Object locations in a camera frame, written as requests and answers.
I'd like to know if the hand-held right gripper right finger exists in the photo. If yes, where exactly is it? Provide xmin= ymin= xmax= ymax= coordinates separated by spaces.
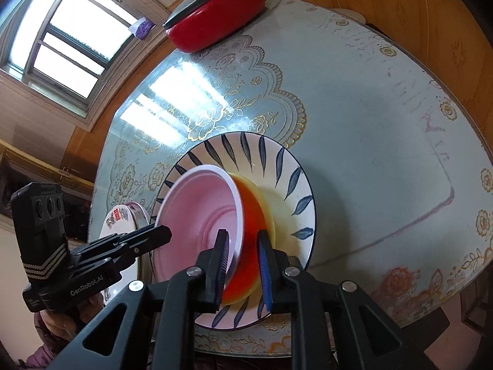
xmin=257 ymin=230 xmax=424 ymax=370

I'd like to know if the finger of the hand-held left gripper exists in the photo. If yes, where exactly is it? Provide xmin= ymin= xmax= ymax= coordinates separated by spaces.
xmin=68 ymin=241 xmax=140 ymax=276
xmin=83 ymin=225 xmax=173 ymax=256

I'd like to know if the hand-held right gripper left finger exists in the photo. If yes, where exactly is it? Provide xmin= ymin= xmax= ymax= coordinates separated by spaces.
xmin=48 ymin=229 xmax=232 ymax=370

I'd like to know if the white plate with red print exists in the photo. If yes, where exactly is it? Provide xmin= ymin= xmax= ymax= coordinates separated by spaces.
xmin=122 ymin=200 xmax=152 ymax=227
xmin=99 ymin=205 xmax=149 ymax=243

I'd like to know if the red plastic bowl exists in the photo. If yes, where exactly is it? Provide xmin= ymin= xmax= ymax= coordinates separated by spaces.
xmin=153 ymin=165 xmax=275 ymax=303

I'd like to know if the yellow plastic bowl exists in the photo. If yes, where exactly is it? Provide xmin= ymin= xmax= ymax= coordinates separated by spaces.
xmin=227 ymin=173 xmax=279 ymax=306

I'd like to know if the white bowl blue leaf pattern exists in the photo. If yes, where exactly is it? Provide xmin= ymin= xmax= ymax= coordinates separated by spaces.
xmin=149 ymin=132 xmax=317 ymax=331

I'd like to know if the person's left forearm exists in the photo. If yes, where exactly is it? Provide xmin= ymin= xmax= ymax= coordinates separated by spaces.
xmin=15 ymin=333 xmax=75 ymax=370

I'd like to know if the person's left hand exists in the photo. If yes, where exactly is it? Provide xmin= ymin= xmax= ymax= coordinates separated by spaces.
xmin=34 ymin=295 xmax=105 ymax=343

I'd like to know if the dark wooden cabinet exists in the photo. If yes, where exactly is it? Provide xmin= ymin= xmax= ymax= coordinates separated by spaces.
xmin=0 ymin=141 xmax=95 ymax=241

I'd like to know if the green floral tablecloth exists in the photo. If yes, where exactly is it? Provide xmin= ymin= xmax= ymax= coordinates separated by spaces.
xmin=88 ymin=0 xmax=493 ymax=355

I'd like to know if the purple tissue pack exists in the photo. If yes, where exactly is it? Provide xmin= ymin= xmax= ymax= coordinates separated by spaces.
xmin=129 ymin=17 xmax=156 ymax=41

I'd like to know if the red electric cooking pot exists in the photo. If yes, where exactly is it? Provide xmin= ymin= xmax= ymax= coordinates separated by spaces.
xmin=165 ymin=0 xmax=266 ymax=54

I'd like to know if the glass pot lid red knob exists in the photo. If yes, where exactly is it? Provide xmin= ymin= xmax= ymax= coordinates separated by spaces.
xmin=162 ymin=0 xmax=254 ymax=30

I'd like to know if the window with metal frame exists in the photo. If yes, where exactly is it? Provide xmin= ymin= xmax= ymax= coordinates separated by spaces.
xmin=0 ymin=0 xmax=171 ymax=118

